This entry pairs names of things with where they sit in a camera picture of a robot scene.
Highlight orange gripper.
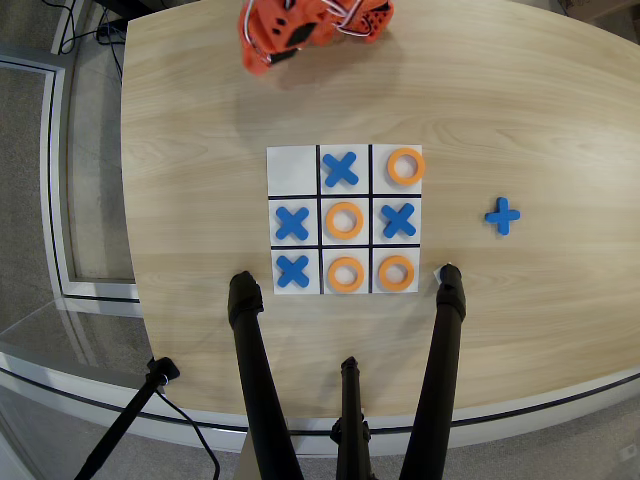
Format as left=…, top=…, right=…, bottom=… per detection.
left=238, top=0, right=329, bottom=78

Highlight orange ring piece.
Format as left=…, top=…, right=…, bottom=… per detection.
left=324, top=201, right=365, bottom=240
left=326, top=256, right=366, bottom=294
left=386, top=147, right=427, bottom=187
left=377, top=255, right=417, bottom=293

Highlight cardboard box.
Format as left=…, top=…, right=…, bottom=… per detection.
left=554, top=0, right=640, bottom=24

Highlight white tic-tac-toe board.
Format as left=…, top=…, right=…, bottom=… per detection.
left=265, top=144, right=424, bottom=296

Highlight blue cross piece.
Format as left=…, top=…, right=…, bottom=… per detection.
left=483, top=196, right=522, bottom=237
left=274, top=206, right=311, bottom=241
left=275, top=255, right=311, bottom=289
left=380, top=202, right=418, bottom=239
left=322, top=151, right=360, bottom=189

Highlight thin black tripod leg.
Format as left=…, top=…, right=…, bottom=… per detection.
left=329, top=356, right=376, bottom=480

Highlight black stand pole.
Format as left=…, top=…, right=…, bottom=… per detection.
left=73, top=356, right=181, bottom=480

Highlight black floor cables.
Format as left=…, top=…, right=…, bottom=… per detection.
left=52, top=0, right=126, bottom=81

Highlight grey metal floor frame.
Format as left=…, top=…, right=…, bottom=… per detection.
left=0, top=54, right=141, bottom=306

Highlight black cable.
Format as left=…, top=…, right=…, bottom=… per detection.
left=154, top=389, right=221, bottom=480

